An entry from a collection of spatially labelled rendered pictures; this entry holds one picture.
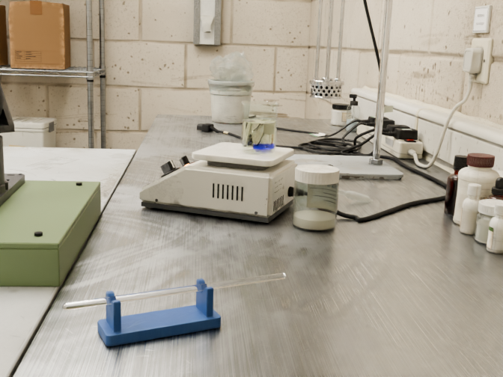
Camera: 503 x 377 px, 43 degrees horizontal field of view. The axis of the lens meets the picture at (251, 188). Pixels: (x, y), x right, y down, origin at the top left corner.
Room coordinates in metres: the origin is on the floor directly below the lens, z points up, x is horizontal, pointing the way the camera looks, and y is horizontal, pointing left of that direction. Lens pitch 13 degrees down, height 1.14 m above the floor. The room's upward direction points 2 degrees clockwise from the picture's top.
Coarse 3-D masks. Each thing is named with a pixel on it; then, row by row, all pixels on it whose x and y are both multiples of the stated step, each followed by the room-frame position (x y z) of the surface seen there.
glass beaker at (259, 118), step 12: (264, 96) 0.94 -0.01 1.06; (252, 108) 0.89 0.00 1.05; (264, 108) 0.89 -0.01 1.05; (276, 108) 0.90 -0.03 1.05; (252, 120) 0.89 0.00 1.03; (264, 120) 0.89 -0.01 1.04; (276, 120) 0.91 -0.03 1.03; (252, 132) 0.89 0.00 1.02; (264, 132) 0.89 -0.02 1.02; (276, 132) 0.91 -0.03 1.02; (252, 144) 0.89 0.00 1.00; (264, 144) 0.89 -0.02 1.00
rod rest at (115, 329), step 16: (208, 288) 0.52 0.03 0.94; (112, 304) 0.48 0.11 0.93; (208, 304) 0.51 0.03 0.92; (112, 320) 0.48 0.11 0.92; (128, 320) 0.50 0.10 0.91; (144, 320) 0.50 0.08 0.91; (160, 320) 0.50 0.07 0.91; (176, 320) 0.50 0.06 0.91; (192, 320) 0.51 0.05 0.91; (208, 320) 0.51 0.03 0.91; (112, 336) 0.47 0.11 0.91; (128, 336) 0.48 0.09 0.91; (144, 336) 0.48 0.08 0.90; (160, 336) 0.49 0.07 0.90
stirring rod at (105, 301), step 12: (264, 276) 0.55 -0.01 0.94; (276, 276) 0.55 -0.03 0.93; (180, 288) 0.51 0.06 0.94; (192, 288) 0.52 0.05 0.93; (204, 288) 0.52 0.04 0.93; (216, 288) 0.53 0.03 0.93; (84, 300) 0.48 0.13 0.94; (96, 300) 0.48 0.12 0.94; (108, 300) 0.49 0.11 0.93; (120, 300) 0.49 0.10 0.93; (132, 300) 0.49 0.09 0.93
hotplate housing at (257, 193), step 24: (192, 168) 0.88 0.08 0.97; (216, 168) 0.87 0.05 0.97; (240, 168) 0.87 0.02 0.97; (264, 168) 0.87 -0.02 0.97; (288, 168) 0.91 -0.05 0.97; (144, 192) 0.90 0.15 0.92; (168, 192) 0.89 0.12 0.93; (192, 192) 0.87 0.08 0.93; (216, 192) 0.86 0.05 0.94; (240, 192) 0.85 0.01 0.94; (264, 192) 0.84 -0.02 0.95; (288, 192) 0.91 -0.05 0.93; (240, 216) 0.85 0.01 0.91; (264, 216) 0.84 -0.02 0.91
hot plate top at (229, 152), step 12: (216, 144) 0.96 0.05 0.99; (228, 144) 0.97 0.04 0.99; (240, 144) 0.97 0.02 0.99; (192, 156) 0.88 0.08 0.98; (204, 156) 0.87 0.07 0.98; (216, 156) 0.87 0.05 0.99; (228, 156) 0.86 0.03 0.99; (240, 156) 0.87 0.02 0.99; (252, 156) 0.87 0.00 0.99; (264, 156) 0.87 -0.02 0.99; (276, 156) 0.88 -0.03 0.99; (288, 156) 0.92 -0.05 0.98
